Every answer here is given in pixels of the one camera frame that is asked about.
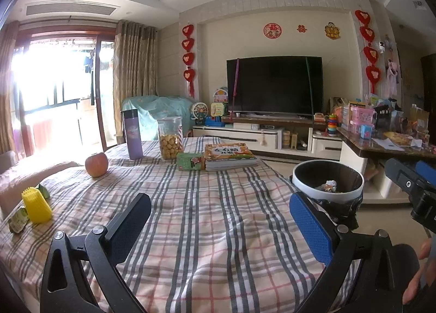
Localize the clear cookie jar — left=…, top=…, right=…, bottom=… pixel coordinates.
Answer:
left=157, top=117, right=185, bottom=160

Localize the beige curtain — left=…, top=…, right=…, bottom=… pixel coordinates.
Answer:
left=113, top=20, right=159, bottom=137
left=0, top=20, right=21, bottom=156

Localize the cartoon wall decal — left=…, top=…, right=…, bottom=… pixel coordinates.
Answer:
left=324, top=22, right=341, bottom=40

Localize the marble top side counter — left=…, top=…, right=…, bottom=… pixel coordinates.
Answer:
left=337, top=125, right=436, bottom=205

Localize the wide ceiling air vent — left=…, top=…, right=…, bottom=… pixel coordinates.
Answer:
left=26, top=3, right=117, bottom=17

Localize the white television cabinet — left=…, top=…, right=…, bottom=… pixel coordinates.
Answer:
left=192, top=115, right=345, bottom=160

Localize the silver wrapper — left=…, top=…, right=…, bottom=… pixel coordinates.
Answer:
left=315, top=180, right=341, bottom=194

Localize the pink sofa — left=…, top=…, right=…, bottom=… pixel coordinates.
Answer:
left=0, top=151, right=86, bottom=219

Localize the purple bottle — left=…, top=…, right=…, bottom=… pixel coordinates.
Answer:
left=120, top=108, right=144, bottom=160

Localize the white paper sheet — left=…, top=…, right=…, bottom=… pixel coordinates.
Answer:
left=373, top=135, right=399, bottom=149

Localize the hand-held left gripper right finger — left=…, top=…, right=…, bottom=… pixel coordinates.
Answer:
left=289, top=192, right=420, bottom=313

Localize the rainbow stacking ring toy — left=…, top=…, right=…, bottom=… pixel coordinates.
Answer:
left=326, top=113, right=339, bottom=137

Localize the red heart string decoration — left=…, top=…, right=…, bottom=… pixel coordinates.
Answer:
left=355, top=10, right=382, bottom=94
left=181, top=24, right=197, bottom=98

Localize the person's right hand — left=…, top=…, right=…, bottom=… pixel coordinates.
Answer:
left=402, top=238, right=436, bottom=305

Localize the black television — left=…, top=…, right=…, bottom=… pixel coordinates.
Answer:
left=226, top=56, right=323, bottom=116

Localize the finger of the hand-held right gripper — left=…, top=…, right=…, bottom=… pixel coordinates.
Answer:
left=416, top=160, right=436, bottom=187
left=385, top=158, right=432, bottom=198

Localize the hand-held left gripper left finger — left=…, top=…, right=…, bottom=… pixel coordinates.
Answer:
left=40, top=192, right=152, bottom=313

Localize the ferris wheel toy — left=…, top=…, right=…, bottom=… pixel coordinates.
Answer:
left=190, top=101, right=208, bottom=126

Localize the green box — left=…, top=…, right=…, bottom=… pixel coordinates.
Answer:
left=176, top=152, right=206, bottom=171

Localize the pink toy box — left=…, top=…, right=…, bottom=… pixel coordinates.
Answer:
left=349, top=105, right=376, bottom=133

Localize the white waste bin black liner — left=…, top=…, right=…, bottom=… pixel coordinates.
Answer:
left=291, top=159, right=365, bottom=229

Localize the yellow plastic toy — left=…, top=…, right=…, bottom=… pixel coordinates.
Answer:
left=21, top=187, right=53, bottom=224

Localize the orange cover picture book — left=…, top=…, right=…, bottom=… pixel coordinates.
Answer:
left=204, top=143, right=258, bottom=171

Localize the round red wall decal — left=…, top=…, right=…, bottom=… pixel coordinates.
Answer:
left=263, top=22, right=283, bottom=39

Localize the teal covered furniture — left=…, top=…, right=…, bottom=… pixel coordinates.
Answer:
left=122, top=95, right=195, bottom=141

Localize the sliding glass door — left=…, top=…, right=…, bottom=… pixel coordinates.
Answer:
left=13, top=26, right=117, bottom=154

